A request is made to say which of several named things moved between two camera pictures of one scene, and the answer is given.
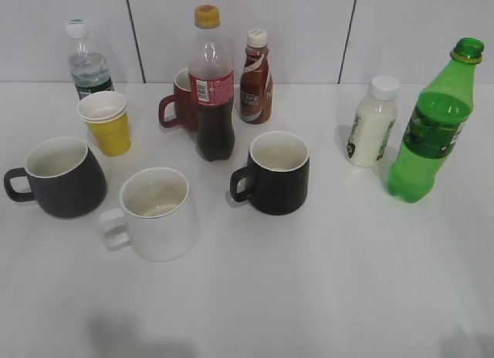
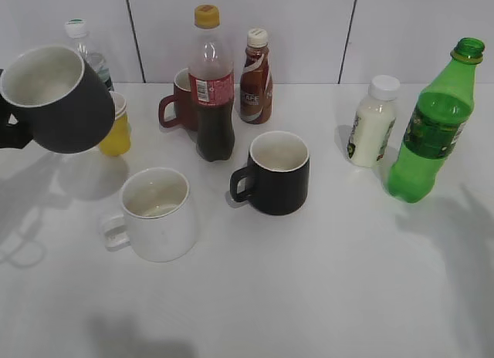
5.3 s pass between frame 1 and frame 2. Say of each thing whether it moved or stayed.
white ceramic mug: stayed
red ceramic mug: stayed
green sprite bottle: stayed
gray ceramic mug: moved
